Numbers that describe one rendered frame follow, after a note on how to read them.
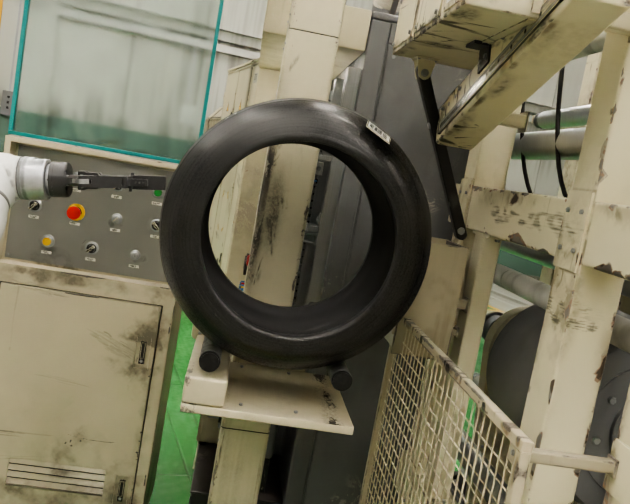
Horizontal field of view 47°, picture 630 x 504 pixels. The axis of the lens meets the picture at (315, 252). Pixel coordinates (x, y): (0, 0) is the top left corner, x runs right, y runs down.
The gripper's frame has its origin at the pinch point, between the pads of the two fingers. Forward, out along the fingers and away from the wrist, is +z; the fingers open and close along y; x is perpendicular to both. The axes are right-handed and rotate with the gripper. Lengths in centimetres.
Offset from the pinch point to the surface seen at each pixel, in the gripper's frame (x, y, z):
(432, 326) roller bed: 35, 19, 69
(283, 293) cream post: 28.3, 25.7, 30.8
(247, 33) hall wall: -184, 937, 15
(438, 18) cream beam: -33, -19, 56
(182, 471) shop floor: 125, 131, -3
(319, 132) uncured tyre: -11.7, -12.1, 34.9
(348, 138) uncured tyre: -10.7, -12.0, 40.8
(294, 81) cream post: -25.2, 25.7, 31.8
